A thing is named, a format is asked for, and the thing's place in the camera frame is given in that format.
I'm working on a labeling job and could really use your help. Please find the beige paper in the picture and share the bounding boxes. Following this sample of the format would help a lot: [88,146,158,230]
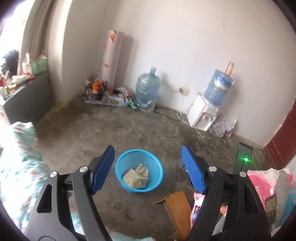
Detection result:
[122,164,149,189]

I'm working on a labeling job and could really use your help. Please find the blue plastic waste basket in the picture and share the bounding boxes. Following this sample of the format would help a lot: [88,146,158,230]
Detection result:
[115,149,164,193]

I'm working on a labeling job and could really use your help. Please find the wooden stool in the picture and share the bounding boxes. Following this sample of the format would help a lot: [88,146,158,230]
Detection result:
[155,190,191,240]

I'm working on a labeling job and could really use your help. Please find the crumpled plastic bag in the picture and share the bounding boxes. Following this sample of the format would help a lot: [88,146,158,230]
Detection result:
[210,118,237,138]

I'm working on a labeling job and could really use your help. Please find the white water dispenser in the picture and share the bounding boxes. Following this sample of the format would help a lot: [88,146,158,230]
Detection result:
[187,94,221,132]

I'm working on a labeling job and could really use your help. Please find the water jug on dispenser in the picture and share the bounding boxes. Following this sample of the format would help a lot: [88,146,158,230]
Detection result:
[204,61,234,107]

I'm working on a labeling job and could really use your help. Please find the floral teal quilt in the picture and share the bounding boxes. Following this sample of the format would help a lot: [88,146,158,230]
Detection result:
[0,121,79,237]

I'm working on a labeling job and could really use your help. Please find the empty blue water jug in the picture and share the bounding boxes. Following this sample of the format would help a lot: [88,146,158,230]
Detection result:
[135,67,162,112]

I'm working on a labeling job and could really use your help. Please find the grey cabinet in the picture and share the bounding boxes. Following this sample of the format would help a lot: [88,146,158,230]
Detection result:
[1,73,53,124]

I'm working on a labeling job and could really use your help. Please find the green plastic basket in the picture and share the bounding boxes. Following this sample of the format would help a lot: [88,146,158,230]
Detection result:
[30,58,48,76]

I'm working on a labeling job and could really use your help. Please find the pink rolled mat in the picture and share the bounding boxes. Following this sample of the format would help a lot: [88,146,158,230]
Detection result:
[100,30,125,88]

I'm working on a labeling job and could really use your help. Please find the black bag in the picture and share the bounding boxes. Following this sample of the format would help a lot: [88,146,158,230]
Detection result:
[1,49,19,75]

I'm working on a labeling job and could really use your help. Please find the grey curtain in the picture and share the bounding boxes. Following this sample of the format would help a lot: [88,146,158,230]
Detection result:
[19,1,58,60]

